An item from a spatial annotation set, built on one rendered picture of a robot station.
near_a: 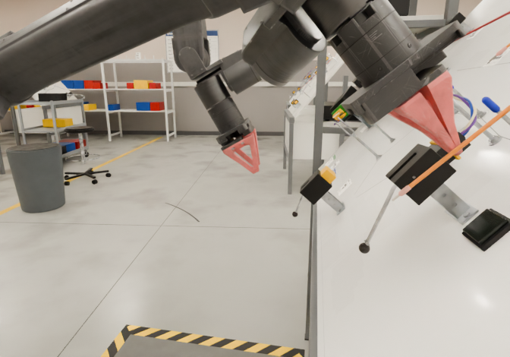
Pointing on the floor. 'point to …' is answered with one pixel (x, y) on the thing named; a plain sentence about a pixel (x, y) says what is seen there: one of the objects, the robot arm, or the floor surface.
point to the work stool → (82, 153)
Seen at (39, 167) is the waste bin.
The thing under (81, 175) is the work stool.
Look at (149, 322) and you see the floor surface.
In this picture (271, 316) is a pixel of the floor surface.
